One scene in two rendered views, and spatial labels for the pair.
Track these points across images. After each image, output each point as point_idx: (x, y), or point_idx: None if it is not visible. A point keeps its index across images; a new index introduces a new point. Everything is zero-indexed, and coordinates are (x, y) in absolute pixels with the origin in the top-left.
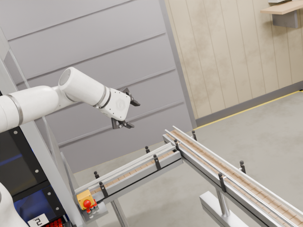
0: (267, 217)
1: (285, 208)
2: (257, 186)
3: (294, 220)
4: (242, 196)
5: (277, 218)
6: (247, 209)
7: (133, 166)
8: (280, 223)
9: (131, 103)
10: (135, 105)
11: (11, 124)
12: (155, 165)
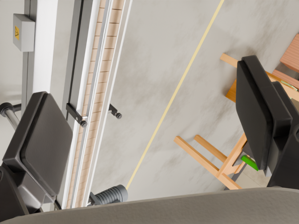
0: (83, 68)
1: (108, 67)
2: (121, 19)
3: (98, 87)
4: (94, 12)
5: (90, 74)
6: (80, 17)
7: None
8: (86, 83)
9: (256, 122)
10: (240, 90)
11: None
12: None
